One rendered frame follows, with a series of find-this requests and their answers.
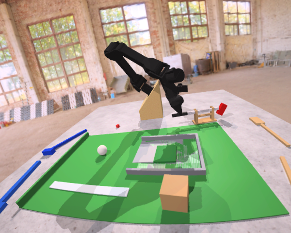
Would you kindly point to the white flat strip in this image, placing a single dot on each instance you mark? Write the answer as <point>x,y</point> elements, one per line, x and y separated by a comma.
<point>92,189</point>

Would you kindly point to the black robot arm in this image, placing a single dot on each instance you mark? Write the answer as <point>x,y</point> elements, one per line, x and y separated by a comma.
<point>153,67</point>

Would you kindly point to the white golf ball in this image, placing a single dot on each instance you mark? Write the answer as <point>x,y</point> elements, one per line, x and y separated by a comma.
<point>102,149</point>

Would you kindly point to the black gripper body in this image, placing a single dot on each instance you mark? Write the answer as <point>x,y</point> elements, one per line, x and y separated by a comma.
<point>171,94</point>

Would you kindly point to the green putting mat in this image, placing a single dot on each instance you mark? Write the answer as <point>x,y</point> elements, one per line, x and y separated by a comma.
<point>230,190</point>

